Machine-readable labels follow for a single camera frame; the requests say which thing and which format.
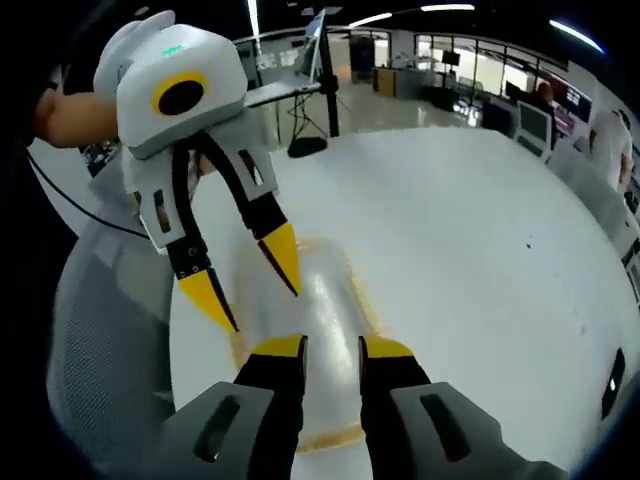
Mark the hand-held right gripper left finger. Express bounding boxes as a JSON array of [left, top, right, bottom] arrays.
[[159, 333, 309, 480]]

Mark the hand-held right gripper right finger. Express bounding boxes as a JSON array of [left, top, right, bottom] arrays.
[[357, 334, 569, 480]]

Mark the white office chair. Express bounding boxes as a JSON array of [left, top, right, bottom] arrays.
[[514, 99, 554, 157]]

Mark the monitor on tripod stand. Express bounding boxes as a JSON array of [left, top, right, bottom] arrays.
[[298, 8, 328, 84]]

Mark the dark wall screen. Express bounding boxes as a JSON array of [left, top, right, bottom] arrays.
[[549, 87, 594, 123]]

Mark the clear container with yellow buckles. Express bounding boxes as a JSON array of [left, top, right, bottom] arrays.
[[227, 237, 399, 454]]

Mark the black phone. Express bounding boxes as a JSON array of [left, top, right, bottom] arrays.
[[599, 347, 628, 421]]

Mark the white ceiling light strip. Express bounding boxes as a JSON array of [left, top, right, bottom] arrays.
[[348, 11, 394, 29], [548, 18, 607, 54]]

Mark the black tripod stand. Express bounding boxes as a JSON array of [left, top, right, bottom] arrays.
[[244, 8, 342, 159]]

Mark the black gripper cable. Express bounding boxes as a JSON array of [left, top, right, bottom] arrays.
[[27, 149, 151, 241]]

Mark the grey mesh office chair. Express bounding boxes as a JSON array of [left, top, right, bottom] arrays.
[[49, 164, 177, 480]]

